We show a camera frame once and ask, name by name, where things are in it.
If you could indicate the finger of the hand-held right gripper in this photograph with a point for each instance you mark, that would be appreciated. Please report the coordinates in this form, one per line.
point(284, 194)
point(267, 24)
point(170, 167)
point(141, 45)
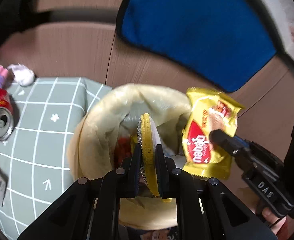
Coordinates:
point(224, 140)
point(242, 142)

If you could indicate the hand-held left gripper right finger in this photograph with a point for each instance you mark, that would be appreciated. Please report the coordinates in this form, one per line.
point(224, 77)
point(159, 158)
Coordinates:
point(160, 172)

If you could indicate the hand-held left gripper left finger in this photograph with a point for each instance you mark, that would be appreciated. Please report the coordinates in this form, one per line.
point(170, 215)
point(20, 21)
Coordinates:
point(136, 172)

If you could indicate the yellow snack packet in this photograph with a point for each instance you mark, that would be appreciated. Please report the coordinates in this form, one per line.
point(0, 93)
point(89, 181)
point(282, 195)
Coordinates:
point(204, 150)

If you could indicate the yellow round scouring pad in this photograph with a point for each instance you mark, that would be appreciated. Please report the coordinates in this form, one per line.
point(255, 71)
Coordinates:
point(147, 140)

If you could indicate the white trash bin with liner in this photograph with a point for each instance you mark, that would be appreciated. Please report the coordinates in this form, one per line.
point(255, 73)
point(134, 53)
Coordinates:
point(99, 120)

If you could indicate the person's right hand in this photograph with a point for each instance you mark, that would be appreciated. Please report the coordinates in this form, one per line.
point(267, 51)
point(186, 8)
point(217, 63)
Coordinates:
point(271, 220)

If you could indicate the green grid tablecloth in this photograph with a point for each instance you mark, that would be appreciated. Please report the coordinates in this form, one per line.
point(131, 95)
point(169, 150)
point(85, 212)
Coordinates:
point(49, 142)

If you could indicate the blue towel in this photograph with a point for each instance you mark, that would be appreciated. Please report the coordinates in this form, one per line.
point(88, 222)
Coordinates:
point(187, 30)

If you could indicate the wooden kitchen cabinet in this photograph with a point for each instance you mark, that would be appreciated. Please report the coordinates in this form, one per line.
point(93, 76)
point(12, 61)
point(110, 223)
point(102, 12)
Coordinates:
point(74, 50)

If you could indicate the grey kitchen countertop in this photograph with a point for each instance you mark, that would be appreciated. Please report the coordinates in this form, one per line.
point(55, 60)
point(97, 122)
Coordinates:
point(287, 10)

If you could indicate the white crumpled tissue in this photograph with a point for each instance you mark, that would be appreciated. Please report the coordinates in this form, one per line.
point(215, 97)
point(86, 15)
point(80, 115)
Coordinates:
point(23, 76)

